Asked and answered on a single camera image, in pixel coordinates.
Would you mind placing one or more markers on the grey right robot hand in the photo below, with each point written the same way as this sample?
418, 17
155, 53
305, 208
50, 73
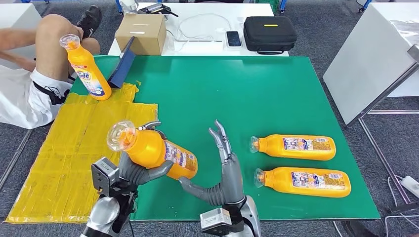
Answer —
232, 183

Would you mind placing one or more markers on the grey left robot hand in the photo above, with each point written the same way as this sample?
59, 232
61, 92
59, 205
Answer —
137, 176

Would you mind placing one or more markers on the orange detergent bottle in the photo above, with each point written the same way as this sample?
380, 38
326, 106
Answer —
86, 72
304, 182
154, 150
294, 148

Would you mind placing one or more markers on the clear plastic bottle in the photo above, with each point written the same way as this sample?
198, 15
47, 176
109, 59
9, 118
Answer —
128, 6

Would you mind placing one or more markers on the yellow taped sheet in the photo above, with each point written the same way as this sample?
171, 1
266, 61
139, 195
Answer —
65, 157

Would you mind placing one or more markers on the green table mat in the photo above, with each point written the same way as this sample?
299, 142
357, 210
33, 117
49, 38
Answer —
229, 91

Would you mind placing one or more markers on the dark blue folded case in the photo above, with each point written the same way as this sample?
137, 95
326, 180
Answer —
122, 67

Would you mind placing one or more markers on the black base foot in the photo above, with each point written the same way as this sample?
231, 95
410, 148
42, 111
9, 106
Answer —
356, 230

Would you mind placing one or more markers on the brown cardboard box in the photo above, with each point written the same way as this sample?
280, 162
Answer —
140, 32

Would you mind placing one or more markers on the black smartphone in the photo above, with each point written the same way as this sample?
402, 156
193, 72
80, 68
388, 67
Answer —
233, 39

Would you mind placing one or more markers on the person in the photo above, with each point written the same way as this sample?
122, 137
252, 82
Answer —
49, 52

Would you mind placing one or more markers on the black zip carrying case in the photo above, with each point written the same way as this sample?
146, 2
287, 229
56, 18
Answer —
269, 34

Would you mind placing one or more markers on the white desk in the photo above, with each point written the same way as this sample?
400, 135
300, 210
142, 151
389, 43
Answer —
203, 29

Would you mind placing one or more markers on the black handheld device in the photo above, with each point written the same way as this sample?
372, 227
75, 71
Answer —
155, 8

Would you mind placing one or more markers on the white power strip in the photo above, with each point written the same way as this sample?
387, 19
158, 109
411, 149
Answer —
410, 187

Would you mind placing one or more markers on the white side table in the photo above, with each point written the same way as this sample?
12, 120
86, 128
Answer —
370, 65

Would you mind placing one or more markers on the green plastic crate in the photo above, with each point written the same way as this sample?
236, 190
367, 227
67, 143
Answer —
266, 4

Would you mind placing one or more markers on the white cabinet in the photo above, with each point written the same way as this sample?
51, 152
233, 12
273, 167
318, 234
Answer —
19, 14

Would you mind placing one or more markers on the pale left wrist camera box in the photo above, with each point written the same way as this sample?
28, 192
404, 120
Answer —
104, 175

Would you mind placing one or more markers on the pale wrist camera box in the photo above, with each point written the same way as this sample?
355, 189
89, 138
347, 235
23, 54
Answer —
216, 220
104, 175

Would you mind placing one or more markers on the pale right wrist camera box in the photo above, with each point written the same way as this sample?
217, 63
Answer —
216, 220

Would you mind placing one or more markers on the blue metal frame leg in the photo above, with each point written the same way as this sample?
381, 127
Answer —
118, 7
282, 6
365, 6

